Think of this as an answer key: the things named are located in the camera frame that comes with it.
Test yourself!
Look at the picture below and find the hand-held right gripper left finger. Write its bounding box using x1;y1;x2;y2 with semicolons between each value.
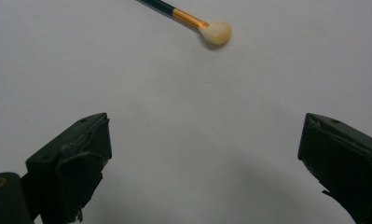
20;112;113;224

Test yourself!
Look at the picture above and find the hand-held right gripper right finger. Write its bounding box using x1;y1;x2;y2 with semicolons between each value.
297;112;372;224

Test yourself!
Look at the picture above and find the black gold makeup brush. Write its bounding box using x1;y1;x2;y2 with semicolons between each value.
136;0;233;48

